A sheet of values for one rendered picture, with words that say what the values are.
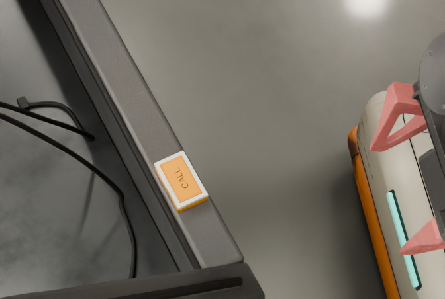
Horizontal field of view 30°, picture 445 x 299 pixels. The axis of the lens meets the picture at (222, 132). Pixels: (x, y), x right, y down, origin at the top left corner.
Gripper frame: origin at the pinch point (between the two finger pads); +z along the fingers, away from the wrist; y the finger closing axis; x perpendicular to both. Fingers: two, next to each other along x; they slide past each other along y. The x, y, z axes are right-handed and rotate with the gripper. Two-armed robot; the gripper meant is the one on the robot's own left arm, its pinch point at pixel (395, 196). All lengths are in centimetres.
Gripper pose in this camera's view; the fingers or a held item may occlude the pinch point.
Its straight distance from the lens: 72.3
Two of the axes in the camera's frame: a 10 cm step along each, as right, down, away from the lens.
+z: -4.8, 4.8, 7.3
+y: 1.7, 8.7, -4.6
